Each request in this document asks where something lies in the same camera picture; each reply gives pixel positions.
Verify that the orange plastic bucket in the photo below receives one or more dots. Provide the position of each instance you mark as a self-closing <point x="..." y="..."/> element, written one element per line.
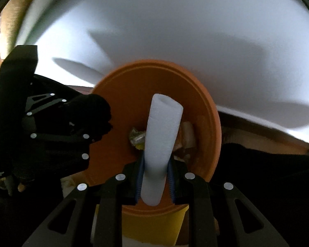
<point x="123" y="95"/>

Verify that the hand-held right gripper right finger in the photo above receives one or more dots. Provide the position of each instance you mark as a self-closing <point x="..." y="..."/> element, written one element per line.
<point x="193" y="193"/>

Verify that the person's left hand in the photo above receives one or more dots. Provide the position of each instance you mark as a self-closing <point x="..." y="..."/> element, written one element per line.
<point x="22" y="184"/>

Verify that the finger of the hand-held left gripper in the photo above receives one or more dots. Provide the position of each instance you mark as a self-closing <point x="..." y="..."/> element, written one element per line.
<point x="49" y="101"/>
<point x="61" y="146"/>

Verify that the white foam tube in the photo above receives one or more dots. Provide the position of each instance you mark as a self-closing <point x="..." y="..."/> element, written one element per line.
<point x="161" y="144"/>

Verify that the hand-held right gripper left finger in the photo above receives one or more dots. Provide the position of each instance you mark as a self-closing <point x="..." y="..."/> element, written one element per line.
<point x="113" y="193"/>

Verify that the yellow plastic bag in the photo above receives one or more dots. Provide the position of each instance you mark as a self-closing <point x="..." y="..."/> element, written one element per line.
<point x="152" y="226"/>

